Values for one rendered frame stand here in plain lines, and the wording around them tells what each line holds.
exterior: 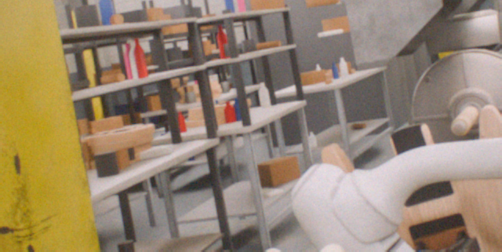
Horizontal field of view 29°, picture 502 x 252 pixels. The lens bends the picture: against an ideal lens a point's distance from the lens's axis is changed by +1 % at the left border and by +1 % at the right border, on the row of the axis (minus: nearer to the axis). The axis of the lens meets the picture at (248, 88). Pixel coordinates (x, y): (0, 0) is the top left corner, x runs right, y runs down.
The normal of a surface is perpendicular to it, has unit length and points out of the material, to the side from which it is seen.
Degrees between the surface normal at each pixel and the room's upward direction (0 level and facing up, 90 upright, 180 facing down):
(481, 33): 90
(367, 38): 90
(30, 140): 90
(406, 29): 90
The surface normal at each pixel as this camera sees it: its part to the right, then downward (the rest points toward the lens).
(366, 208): -0.18, 0.03
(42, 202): 0.93, -0.15
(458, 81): -0.38, -0.02
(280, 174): 0.67, -0.08
